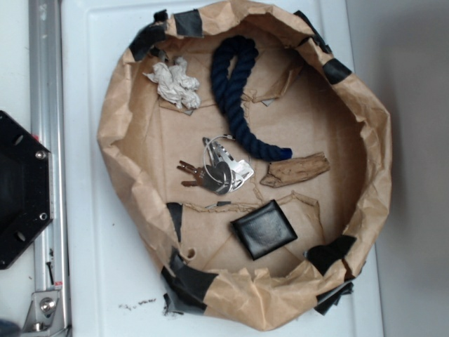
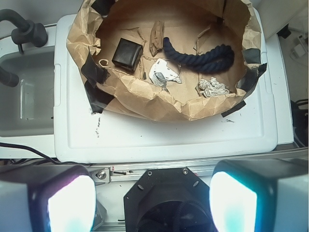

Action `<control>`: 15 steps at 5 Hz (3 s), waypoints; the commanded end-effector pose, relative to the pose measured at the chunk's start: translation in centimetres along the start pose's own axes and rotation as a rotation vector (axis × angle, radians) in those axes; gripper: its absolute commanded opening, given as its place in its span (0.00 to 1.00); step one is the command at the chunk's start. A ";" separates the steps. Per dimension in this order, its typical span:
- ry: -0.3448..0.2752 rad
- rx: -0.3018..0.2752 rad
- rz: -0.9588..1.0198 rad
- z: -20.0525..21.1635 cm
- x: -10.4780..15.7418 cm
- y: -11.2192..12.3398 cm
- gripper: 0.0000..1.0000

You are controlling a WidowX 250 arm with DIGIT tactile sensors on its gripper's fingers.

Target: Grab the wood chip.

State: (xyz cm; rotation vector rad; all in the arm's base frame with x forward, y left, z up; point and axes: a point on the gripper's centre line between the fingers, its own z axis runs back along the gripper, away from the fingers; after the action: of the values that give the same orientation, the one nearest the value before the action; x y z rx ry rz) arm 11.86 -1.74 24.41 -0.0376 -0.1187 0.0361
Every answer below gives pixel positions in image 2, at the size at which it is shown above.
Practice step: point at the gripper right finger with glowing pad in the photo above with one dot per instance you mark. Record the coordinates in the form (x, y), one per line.
(266, 195)

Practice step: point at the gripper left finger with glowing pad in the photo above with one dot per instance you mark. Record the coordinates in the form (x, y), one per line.
(46, 198)

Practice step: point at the brown wood chip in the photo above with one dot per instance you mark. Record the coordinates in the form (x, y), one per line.
(156, 37)

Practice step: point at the white cooler lid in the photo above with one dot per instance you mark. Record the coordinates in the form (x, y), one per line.
(108, 137)

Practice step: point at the grey plastic sink tub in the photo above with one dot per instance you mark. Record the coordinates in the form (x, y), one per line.
(27, 109)

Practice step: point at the crumpled white paper wad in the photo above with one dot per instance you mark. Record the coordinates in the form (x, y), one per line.
(211, 88)

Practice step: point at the white torn plastic wrapper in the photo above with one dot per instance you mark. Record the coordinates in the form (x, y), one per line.
(160, 74)

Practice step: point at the brown paper bag bin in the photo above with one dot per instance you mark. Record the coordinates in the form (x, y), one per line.
(202, 39)

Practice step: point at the black square box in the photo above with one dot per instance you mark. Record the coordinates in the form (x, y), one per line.
(127, 54)

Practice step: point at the aluminium frame rail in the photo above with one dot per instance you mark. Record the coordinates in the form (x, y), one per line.
(106, 173)

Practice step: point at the black octagonal mount plate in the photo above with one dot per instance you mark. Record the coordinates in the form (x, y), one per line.
(168, 200)

